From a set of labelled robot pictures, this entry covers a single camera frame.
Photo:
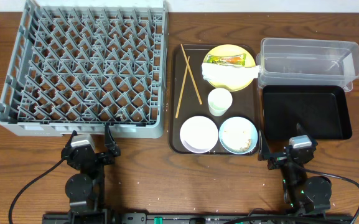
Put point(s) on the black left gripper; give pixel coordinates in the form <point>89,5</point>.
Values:
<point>112,155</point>

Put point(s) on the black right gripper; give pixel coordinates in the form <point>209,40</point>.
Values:
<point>264,151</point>

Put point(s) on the light blue round bowl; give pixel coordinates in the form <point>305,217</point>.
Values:
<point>240,123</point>

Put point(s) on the rice food scraps pile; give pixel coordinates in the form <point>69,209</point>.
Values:
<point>237,140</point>

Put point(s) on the white plastic cup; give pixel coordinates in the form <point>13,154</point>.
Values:
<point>219,101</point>

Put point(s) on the white round bowl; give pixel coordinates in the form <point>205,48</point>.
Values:
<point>199,134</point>

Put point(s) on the green orange snack wrapper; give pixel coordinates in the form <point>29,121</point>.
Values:
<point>234,60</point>

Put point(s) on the white paper napkin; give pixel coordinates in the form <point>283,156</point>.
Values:
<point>228,73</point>

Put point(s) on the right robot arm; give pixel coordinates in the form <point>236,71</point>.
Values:
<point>307,195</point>

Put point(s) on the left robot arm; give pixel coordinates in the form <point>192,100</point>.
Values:
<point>86,189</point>

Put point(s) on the black rectangular waste tray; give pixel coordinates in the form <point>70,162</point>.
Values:
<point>321,111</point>

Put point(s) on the clear plastic waste bin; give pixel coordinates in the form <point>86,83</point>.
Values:
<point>285,61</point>

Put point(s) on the grey plastic dish rack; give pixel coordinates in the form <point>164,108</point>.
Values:
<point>87,68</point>

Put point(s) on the dark brown serving tray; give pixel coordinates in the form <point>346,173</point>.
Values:
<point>245,102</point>

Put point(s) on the wooden chopstick, long diagonal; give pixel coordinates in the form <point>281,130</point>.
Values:
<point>189,70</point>

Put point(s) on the yellow round plate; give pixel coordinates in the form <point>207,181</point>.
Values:
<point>229,50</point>

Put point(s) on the wooden chopstick, lower left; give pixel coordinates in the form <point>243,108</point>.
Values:
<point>181,92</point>

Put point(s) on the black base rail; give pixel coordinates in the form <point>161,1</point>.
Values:
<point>142,218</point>

